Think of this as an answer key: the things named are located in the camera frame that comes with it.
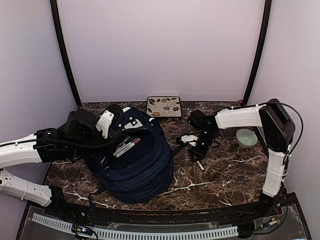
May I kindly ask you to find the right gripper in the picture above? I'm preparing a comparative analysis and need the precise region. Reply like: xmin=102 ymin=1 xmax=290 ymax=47
xmin=189 ymin=130 xmax=218 ymax=162

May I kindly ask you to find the white marker blue cap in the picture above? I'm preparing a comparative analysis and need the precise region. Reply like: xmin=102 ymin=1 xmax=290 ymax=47
xmin=196 ymin=161 xmax=205 ymax=171

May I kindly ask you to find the white marker purple cap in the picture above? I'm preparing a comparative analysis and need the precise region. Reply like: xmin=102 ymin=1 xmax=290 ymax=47
xmin=113 ymin=138 xmax=141 ymax=158

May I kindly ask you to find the navy blue student backpack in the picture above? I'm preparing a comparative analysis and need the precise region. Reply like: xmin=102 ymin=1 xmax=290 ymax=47
xmin=84 ymin=107 xmax=186 ymax=204

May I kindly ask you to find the white marker black cap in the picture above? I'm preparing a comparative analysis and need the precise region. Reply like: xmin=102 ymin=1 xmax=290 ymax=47
xmin=114 ymin=141 xmax=133 ymax=155

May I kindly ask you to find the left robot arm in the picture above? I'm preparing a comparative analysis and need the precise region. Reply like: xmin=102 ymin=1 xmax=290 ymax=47
xmin=0 ymin=105 xmax=125 ymax=218

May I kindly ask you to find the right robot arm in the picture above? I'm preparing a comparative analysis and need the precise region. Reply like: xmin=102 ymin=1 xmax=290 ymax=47
xmin=187 ymin=98 xmax=298 ymax=198

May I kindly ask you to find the floral pattern notebook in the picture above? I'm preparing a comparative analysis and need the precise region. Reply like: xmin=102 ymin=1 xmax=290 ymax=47
xmin=146 ymin=96 xmax=182 ymax=118

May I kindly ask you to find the green ceramic bowl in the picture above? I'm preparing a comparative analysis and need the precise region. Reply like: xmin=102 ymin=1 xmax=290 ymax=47
xmin=236 ymin=129 xmax=258 ymax=149

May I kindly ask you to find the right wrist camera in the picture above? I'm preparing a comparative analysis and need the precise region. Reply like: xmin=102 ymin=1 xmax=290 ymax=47
xmin=176 ymin=109 xmax=205 ymax=147

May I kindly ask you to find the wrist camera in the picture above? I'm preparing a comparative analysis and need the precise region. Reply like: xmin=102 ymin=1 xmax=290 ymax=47
xmin=95 ymin=104 xmax=124 ymax=139
xmin=176 ymin=109 xmax=205 ymax=147

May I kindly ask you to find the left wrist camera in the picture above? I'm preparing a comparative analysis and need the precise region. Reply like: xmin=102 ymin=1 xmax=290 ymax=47
xmin=95 ymin=104 xmax=124 ymax=139

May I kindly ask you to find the white slotted cable duct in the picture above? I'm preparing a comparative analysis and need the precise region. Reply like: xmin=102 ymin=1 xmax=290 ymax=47
xmin=31 ymin=213 xmax=239 ymax=240

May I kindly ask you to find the left black frame post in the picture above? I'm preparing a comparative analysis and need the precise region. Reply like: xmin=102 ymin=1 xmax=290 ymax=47
xmin=49 ymin=0 xmax=82 ymax=108

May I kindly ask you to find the black frame post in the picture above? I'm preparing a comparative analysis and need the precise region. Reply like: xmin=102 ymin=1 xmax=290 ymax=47
xmin=240 ymin=0 xmax=272 ymax=106
xmin=49 ymin=0 xmax=82 ymax=108

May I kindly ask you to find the black front rail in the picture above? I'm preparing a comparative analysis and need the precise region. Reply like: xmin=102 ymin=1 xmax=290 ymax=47
xmin=26 ymin=193 xmax=298 ymax=227

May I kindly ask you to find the right black frame post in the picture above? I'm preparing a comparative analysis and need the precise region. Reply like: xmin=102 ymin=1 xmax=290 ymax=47
xmin=240 ymin=0 xmax=272 ymax=106

